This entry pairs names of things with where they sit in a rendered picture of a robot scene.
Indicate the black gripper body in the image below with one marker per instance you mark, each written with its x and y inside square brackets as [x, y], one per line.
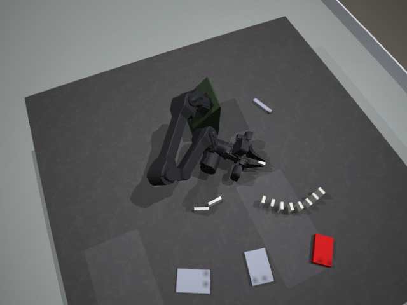
[240, 164]

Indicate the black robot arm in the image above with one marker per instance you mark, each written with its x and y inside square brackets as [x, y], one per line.
[164, 171]

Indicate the red rectangular block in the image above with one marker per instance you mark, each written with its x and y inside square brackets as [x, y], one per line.
[322, 252]

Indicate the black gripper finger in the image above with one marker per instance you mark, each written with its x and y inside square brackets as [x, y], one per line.
[253, 155]
[251, 164]

